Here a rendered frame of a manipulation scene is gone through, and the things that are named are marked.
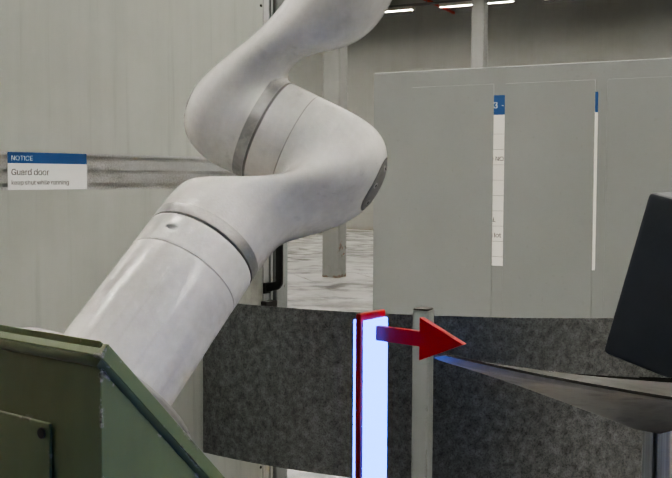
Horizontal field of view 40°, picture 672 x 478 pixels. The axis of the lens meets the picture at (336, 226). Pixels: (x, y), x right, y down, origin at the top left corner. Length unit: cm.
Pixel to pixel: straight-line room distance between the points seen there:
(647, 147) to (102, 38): 471
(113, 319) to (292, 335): 146
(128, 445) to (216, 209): 26
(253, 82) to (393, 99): 596
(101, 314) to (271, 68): 33
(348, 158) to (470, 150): 575
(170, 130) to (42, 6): 44
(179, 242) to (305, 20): 27
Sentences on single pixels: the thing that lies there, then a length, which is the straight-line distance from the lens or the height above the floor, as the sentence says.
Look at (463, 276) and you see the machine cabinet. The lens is 676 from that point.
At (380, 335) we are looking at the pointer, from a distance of 54.
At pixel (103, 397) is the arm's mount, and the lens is 76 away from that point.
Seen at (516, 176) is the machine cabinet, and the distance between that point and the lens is 661.
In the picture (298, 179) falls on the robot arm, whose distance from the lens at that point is 95.
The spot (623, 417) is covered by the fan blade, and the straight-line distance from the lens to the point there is 57.
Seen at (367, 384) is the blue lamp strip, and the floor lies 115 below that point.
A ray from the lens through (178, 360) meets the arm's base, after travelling 86.
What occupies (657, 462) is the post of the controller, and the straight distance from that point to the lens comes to 105.
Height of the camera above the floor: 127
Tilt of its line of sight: 3 degrees down
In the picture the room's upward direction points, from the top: straight up
